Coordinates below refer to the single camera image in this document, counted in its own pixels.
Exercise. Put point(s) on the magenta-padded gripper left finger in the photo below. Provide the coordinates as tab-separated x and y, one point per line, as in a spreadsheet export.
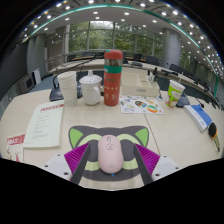
63	165

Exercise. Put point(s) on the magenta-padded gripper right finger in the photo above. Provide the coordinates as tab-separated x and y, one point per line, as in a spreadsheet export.
160	165

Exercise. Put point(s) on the pink computer mouse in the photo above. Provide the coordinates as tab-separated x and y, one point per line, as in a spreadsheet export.
110	155

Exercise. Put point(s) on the cat-face mouse pad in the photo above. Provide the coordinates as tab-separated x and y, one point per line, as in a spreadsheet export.
87	133

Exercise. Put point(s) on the white printed paper sheet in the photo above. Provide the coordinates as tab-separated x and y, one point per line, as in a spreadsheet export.
45	125

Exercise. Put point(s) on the red and white leaflet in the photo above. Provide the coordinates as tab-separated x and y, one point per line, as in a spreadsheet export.
16	148

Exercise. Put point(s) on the blue and white box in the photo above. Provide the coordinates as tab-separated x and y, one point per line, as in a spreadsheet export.
198	118

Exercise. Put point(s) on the colourful sticker sheet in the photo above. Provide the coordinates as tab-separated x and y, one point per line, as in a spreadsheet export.
141	105

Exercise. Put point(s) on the black handheld microphone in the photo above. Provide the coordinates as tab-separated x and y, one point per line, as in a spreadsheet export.
213	130

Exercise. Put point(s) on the black conference microphone unit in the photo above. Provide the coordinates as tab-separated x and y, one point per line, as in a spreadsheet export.
55	95
183	100

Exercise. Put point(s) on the green-printed paper drink cup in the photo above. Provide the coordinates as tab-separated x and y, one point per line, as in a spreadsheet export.
174	95

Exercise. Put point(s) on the white ribbed paper cup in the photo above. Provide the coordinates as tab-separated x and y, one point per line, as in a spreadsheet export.
68	90

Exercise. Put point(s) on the white lidded ceramic mug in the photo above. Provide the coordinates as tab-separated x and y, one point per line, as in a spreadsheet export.
90	90

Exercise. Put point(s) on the beige cardboard box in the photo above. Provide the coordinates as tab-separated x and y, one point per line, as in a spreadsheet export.
140	87

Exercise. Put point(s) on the white floor-standing appliance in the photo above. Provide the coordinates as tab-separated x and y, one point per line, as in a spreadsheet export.
36	76

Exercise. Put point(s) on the red bottle with green band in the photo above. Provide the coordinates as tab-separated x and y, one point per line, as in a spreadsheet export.
113	83

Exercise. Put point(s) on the dark office chairs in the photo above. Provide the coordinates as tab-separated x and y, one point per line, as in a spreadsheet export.
151	60

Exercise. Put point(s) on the ceiling lights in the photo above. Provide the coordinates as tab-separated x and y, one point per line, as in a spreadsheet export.
91	1

